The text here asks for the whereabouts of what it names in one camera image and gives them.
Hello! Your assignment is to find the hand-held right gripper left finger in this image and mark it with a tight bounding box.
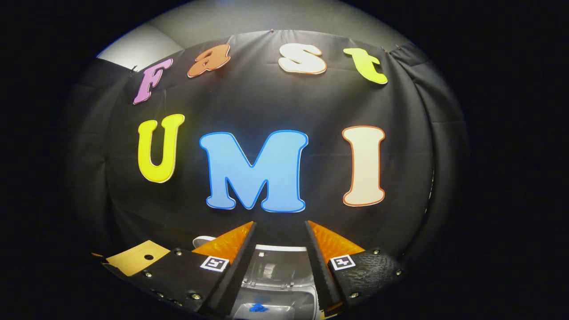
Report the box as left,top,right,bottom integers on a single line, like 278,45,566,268
101,221,258,317

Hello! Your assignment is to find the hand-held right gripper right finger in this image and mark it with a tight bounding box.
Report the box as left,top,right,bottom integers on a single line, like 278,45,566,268
304,220,405,317

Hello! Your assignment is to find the white desktop garbage bin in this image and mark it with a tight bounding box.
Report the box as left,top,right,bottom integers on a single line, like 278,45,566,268
192,236,321,320

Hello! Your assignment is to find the black backdrop cloth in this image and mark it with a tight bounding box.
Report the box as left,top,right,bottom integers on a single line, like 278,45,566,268
62,30,467,267

